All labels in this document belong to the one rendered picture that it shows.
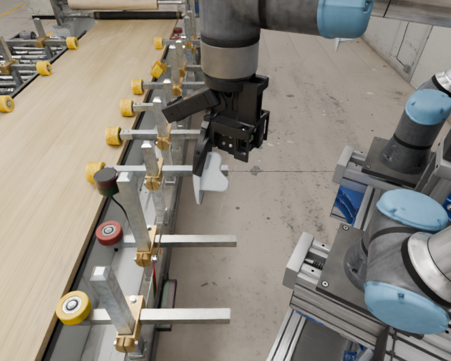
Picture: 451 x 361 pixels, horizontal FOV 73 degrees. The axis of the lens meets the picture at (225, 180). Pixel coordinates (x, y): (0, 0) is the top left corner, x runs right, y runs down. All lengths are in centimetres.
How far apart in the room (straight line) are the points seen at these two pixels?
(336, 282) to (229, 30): 60
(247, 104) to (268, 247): 174
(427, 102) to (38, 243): 125
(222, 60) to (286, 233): 188
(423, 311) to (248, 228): 172
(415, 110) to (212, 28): 79
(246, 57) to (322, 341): 141
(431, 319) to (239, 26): 49
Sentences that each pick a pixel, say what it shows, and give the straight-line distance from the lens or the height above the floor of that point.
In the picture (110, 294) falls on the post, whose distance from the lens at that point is 74.
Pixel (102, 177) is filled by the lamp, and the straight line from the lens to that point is 83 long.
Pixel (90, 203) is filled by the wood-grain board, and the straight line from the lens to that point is 119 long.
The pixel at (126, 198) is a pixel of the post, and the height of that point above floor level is 110.
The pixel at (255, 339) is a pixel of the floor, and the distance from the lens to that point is 181.
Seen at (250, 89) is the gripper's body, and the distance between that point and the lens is 41.
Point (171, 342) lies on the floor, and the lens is 182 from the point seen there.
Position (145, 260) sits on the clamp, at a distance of 102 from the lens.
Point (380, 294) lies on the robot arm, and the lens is 56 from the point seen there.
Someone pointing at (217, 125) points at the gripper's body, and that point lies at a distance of 44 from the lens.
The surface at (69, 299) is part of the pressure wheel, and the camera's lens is 97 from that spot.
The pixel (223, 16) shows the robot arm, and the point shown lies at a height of 159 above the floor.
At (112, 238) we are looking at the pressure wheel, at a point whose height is 91.
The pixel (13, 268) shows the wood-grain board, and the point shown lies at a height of 90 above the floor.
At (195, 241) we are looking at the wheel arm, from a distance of 104.
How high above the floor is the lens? 168
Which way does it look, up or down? 41 degrees down
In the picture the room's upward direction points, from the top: straight up
